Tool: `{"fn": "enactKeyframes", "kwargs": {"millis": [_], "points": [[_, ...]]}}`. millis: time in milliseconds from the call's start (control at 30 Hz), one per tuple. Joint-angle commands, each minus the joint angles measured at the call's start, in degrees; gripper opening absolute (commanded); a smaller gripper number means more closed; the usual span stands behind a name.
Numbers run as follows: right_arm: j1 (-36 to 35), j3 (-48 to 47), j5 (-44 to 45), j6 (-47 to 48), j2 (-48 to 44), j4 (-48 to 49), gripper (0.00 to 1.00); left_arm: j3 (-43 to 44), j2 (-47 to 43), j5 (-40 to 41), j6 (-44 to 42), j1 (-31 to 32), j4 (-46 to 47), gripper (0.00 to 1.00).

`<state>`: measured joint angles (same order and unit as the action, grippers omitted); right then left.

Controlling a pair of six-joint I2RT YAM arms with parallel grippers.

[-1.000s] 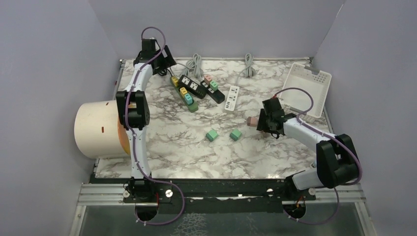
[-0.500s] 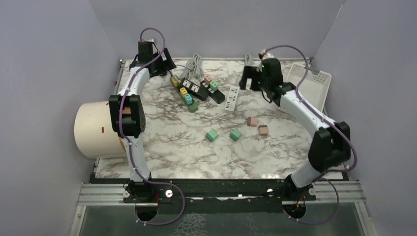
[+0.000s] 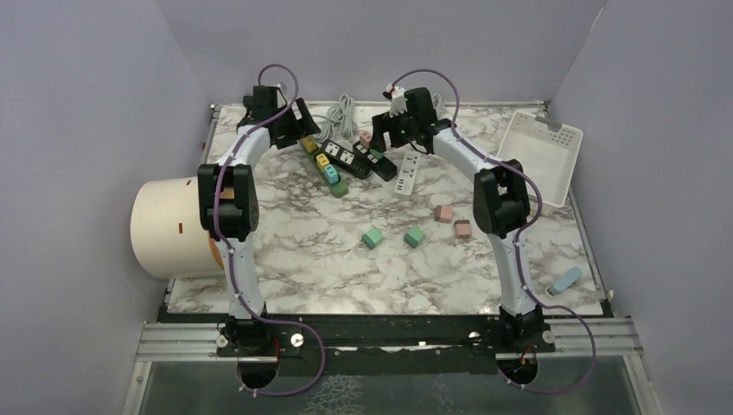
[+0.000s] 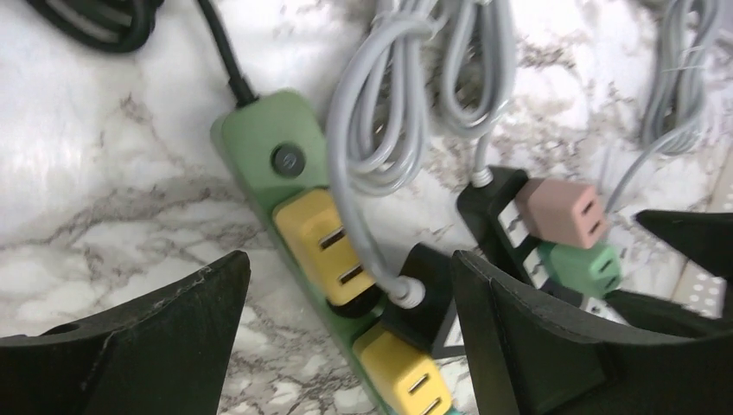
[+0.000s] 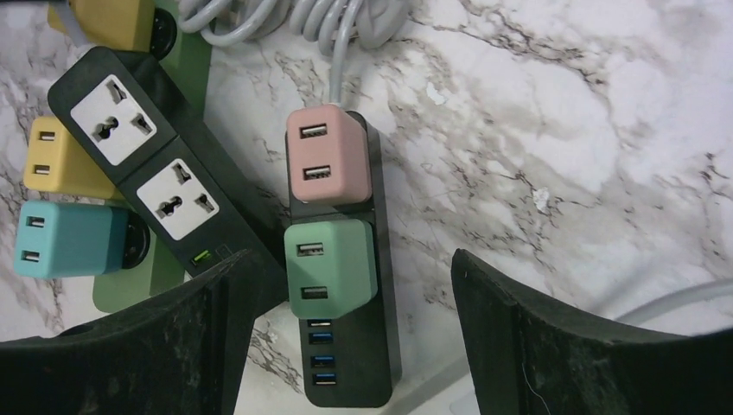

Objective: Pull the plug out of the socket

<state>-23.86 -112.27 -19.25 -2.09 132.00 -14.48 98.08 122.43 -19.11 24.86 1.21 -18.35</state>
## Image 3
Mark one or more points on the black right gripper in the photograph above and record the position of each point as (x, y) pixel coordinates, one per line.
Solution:
(381, 124)

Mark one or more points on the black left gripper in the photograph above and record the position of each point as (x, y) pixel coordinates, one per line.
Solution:
(300, 127)

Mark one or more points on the white power strip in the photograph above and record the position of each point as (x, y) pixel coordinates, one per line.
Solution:
(407, 174)

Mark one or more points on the black power strip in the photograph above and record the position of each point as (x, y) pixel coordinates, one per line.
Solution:
(345, 159)
(383, 168)

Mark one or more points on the green power strip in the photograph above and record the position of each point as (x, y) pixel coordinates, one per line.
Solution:
(337, 191)

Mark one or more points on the pink USB charger plug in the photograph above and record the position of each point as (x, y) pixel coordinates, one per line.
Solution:
(462, 229)

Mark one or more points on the green USB charger plug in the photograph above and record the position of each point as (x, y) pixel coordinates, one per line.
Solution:
(372, 238)

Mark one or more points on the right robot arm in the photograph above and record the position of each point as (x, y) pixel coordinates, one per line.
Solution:
(501, 204)

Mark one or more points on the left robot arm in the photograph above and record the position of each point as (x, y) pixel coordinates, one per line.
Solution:
(229, 210)

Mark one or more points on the yellow charger plug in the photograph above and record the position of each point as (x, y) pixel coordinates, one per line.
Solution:
(310, 145)
(322, 161)

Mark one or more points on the teal blue charger plug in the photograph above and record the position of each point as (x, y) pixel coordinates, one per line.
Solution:
(331, 175)

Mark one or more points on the light blue charger plug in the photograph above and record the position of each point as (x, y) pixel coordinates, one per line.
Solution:
(564, 282)

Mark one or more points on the white plastic basket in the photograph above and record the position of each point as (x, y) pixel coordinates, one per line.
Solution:
(548, 151)

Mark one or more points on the cream cylindrical drum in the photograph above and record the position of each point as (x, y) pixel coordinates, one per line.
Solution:
(166, 234)

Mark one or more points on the aluminium front rail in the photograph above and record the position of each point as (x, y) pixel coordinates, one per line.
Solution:
(562, 337)

